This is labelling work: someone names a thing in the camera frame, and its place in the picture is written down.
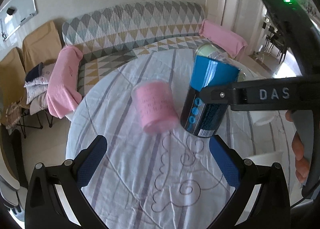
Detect blue black metal tumbler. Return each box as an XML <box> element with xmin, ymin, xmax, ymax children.
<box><xmin>180</xmin><ymin>55</ymin><xmax>240</xmax><ymax>138</ymax></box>

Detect white paper cup far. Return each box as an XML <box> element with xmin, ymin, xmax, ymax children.
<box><xmin>249</xmin><ymin>111</ymin><xmax>274</xmax><ymax>126</ymax></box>

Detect white paper cup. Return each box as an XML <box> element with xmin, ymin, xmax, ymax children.
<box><xmin>248</xmin><ymin>151</ymin><xmax>283</xmax><ymax>167</ymax></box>
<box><xmin>249</xmin><ymin>111</ymin><xmax>274</xmax><ymax>126</ymax></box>

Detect white paper cup near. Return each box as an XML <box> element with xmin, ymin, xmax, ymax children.
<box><xmin>248</xmin><ymin>151</ymin><xmax>283</xmax><ymax>167</ymax></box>

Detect pink green lidded cup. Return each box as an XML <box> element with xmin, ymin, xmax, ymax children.
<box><xmin>195</xmin><ymin>43</ymin><xmax>247</xmax><ymax>82</ymax></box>

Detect person's right hand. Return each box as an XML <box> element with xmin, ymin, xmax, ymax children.
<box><xmin>285</xmin><ymin>110</ymin><xmax>311</xmax><ymax>184</ymax></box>

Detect dark dining chairs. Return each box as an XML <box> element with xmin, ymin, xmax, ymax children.
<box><xmin>263</xmin><ymin>14</ymin><xmax>288</xmax><ymax>64</ymax></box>

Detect pink towel right armrest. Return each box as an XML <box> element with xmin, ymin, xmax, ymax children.
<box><xmin>199</xmin><ymin>19</ymin><xmax>248</xmax><ymax>60</ymax></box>

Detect pink towel armrest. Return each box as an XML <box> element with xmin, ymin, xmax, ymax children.
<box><xmin>199</xmin><ymin>19</ymin><xmax>248</xmax><ymax>60</ymax></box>
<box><xmin>46</xmin><ymin>45</ymin><xmax>83</xmax><ymax>119</ymax></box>

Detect striped white tablecloth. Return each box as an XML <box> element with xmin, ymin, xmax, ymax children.
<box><xmin>65</xmin><ymin>48</ymin><xmax>304</xmax><ymax>229</ymax></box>

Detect pink towel left armrest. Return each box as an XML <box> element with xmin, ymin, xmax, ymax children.
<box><xmin>46</xmin><ymin>45</ymin><xmax>83</xmax><ymax>119</ymax></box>

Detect tan covered chair left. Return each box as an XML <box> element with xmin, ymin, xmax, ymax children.
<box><xmin>1</xmin><ymin>47</ymin><xmax>25</xmax><ymax>116</ymax></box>

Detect stack of folded pillows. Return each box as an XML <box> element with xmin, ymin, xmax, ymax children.
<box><xmin>24</xmin><ymin>63</ymin><xmax>55</xmax><ymax>115</ymax></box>

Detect triangle pattern sofa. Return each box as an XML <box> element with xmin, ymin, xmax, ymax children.
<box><xmin>62</xmin><ymin>1</ymin><xmax>211</xmax><ymax>96</ymax></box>

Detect whiteboard on wall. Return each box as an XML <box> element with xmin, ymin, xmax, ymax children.
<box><xmin>1</xmin><ymin>0</ymin><xmax>37</xmax><ymax>41</ymax></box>

